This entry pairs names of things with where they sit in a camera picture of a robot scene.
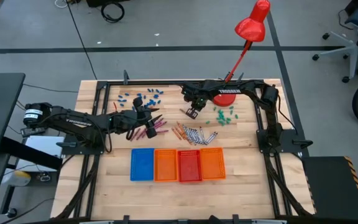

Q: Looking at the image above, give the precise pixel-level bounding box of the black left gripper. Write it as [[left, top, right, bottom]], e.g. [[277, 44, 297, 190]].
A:
[[116, 96, 163, 139]]

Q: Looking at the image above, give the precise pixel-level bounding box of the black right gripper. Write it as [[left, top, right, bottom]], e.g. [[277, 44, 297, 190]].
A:
[[181, 81, 213, 120]]

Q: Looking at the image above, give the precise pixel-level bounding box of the blue plastic basket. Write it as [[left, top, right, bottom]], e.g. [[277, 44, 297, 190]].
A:
[[130, 147, 155, 182]]

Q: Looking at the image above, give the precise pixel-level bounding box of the orange plastic basket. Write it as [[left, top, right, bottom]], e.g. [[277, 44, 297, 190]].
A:
[[154, 149, 179, 182], [200, 147, 227, 181]]

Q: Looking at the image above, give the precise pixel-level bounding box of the red plastic basket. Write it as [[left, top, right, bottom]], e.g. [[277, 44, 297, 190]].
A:
[[177, 149, 203, 183]]

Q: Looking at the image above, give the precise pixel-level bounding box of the red desk lamp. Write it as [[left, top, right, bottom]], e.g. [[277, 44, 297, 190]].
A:
[[213, 0, 272, 108]]

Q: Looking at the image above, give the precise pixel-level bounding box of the black floor box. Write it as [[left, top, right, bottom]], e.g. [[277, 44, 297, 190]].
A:
[[86, 0, 131, 8]]

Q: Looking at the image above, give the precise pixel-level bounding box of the black power adapter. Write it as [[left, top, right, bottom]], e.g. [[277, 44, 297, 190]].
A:
[[20, 126, 48, 138]]

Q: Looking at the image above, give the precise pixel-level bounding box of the white yellow bundle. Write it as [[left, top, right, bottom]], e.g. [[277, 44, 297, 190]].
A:
[[1, 170, 32, 187]]

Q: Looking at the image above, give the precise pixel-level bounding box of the white office chair blue seat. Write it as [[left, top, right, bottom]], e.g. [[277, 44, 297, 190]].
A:
[[311, 0, 358, 84]]

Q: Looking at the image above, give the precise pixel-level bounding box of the black aluminium table frame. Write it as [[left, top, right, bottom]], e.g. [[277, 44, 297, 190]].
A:
[[50, 70, 316, 224]]

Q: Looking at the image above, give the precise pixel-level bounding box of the long black floor cable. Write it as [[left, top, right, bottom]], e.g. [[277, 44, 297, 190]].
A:
[[65, 0, 98, 81]]

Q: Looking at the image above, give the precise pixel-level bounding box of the coiled black cable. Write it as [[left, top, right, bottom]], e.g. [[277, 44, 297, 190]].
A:
[[100, 1, 126, 24]]

